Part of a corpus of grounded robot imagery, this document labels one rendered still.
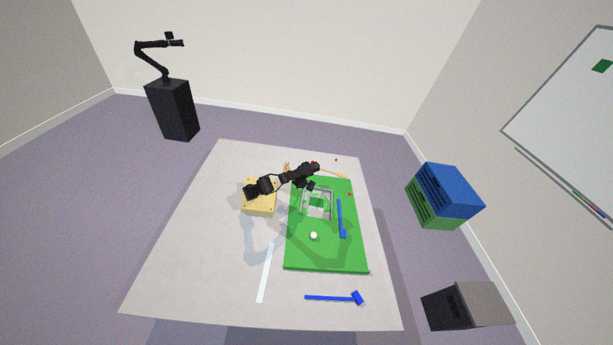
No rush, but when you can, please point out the green flat mat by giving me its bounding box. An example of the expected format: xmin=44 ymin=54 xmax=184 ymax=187
xmin=283 ymin=175 xmax=368 ymax=270

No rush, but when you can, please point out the white flat bar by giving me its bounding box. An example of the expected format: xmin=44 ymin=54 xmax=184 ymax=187
xmin=255 ymin=243 xmax=275 ymax=303

